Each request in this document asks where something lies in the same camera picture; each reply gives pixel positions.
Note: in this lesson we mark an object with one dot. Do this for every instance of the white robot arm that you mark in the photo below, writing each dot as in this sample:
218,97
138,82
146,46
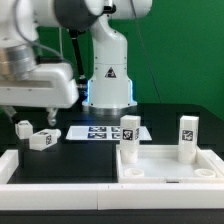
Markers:
55,53

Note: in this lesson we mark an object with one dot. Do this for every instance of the white sheet with tags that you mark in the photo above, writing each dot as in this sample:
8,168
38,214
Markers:
110,133

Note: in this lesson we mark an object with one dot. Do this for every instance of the white square tabletop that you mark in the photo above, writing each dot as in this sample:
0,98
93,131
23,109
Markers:
159,164

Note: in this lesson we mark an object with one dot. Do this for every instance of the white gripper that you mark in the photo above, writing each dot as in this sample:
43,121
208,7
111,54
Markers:
50,86

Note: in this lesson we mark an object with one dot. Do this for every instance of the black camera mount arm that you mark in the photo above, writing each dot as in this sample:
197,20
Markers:
82,81

